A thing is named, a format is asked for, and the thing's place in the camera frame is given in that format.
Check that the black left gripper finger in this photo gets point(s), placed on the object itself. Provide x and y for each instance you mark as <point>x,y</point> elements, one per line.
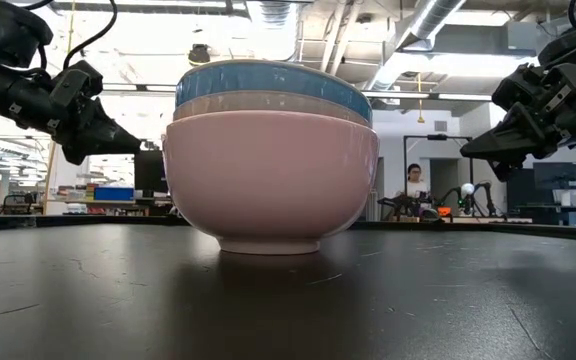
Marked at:
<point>75,152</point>
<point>110,137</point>

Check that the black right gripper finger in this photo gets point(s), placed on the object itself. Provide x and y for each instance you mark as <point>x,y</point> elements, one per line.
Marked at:
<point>510,140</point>
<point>507,170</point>

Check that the beige bowl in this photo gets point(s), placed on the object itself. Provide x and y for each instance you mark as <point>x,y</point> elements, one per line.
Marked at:
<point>248,104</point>

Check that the blue bowl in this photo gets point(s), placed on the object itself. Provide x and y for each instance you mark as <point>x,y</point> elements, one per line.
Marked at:
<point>268,82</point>

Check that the black background robot arm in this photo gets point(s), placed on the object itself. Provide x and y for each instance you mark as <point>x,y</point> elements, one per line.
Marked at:
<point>400,204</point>

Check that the small dark monitor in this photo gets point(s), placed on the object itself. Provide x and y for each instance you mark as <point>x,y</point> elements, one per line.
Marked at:
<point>519,187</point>

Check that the white ball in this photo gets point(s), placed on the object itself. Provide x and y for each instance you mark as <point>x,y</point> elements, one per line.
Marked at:
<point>467,188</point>

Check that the black computer monitor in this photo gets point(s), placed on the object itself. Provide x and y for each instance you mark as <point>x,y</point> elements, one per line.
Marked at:
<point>149,168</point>

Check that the wide dark monitor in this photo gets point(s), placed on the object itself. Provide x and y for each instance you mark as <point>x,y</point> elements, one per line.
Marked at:
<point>557,174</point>

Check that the blue storage crate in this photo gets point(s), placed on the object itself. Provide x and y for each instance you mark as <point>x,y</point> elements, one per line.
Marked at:
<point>113,193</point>

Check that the person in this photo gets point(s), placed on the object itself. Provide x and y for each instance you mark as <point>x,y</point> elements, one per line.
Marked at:
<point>414,182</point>

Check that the dark ceiling lamp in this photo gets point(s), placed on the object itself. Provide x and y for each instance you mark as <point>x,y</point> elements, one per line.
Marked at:
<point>199,54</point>

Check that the large pink ceramic bowl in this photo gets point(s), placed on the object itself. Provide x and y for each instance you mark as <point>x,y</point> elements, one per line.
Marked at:
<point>268,185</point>

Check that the grey wall vent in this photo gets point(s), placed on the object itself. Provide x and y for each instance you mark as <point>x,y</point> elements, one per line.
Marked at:
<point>440,125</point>

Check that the black metal frame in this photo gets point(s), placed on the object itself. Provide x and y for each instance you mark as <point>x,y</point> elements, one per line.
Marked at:
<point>438,138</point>

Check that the silver ceiling duct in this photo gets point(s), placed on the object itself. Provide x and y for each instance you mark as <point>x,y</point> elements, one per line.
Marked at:
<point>420,30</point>

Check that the ribbed ceiling duct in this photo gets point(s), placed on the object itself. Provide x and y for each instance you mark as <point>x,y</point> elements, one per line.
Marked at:
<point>275,12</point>

